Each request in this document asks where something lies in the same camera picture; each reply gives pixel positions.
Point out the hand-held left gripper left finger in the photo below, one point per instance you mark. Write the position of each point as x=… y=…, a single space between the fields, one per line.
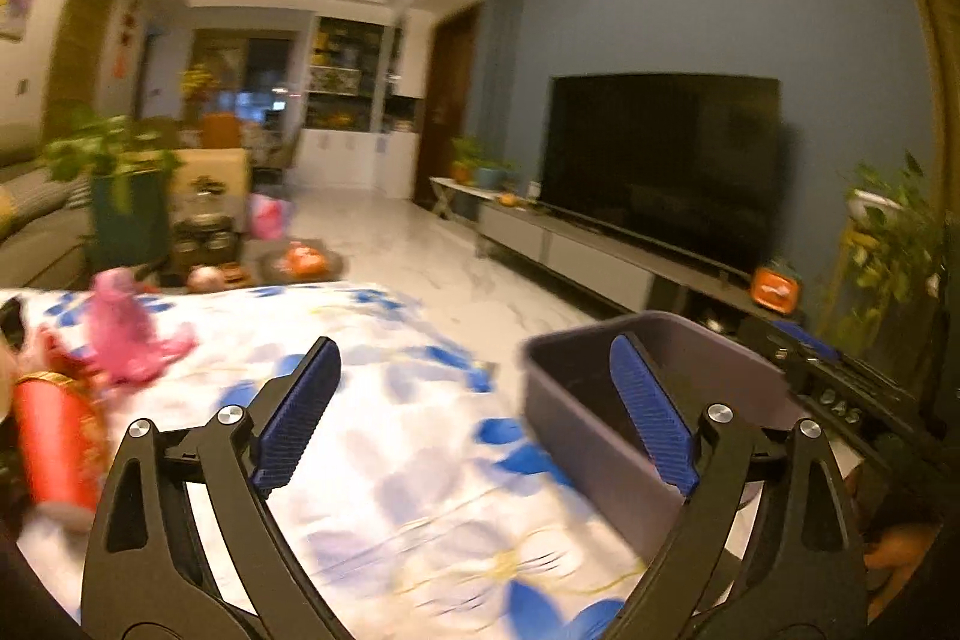
x=296 y=415

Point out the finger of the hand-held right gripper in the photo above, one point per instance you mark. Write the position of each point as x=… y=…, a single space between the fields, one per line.
x=787 y=364
x=802 y=336

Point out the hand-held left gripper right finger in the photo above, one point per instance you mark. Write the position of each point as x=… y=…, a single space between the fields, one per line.
x=652 y=415

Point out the grey plastic bin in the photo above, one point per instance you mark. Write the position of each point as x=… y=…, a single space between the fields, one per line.
x=585 y=415

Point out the large pink plastic bag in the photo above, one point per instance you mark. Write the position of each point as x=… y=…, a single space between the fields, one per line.
x=124 y=332

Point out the red can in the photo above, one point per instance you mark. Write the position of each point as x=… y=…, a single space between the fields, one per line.
x=56 y=452

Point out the person's right hand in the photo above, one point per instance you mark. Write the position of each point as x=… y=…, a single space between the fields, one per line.
x=896 y=546

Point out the blue floral tablecloth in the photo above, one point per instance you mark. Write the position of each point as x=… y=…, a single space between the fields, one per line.
x=390 y=460

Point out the tall pothos on stand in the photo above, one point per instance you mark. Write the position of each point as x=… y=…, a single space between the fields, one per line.
x=892 y=250

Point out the plate of oranges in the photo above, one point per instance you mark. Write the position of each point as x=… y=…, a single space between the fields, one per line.
x=304 y=261

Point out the dark coffee table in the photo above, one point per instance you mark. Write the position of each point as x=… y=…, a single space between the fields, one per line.
x=247 y=261

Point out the pink pig toy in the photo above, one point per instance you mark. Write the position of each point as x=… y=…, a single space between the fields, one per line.
x=204 y=278

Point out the grey television cabinet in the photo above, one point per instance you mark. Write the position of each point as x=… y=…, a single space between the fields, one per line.
x=585 y=257

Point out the pink gift bag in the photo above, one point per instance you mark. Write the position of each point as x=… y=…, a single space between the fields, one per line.
x=268 y=216

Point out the flat screen television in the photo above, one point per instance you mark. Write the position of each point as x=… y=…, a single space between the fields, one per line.
x=660 y=175

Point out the pothos in large teal pot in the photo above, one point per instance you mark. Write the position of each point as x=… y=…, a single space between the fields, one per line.
x=127 y=220

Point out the white display cabinet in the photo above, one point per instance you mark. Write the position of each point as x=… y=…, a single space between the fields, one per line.
x=337 y=160

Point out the dining table with yellow cloth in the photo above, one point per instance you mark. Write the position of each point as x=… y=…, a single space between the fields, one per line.
x=217 y=168

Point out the white folding stand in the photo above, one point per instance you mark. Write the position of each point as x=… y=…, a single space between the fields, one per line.
x=450 y=186

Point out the plant in small teal pot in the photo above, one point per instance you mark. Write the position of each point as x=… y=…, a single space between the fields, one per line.
x=491 y=175

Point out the orange chair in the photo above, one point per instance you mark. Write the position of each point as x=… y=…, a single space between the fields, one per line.
x=219 y=132

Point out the grey sofa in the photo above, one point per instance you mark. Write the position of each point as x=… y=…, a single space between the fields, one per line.
x=45 y=250

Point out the plant in orange pot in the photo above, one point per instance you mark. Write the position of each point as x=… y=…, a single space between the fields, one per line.
x=463 y=164

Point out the glass balcony door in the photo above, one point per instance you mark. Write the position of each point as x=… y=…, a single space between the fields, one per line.
x=262 y=78

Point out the dark wooden door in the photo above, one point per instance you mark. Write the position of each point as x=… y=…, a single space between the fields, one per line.
x=442 y=108

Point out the yellow flowers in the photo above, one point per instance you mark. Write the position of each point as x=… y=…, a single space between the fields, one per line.
x=196 y=81

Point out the light wooden door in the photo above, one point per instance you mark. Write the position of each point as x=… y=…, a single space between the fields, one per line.
x=75 y=55

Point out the red wall decorations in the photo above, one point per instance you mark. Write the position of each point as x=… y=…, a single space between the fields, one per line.
x=126 y=36

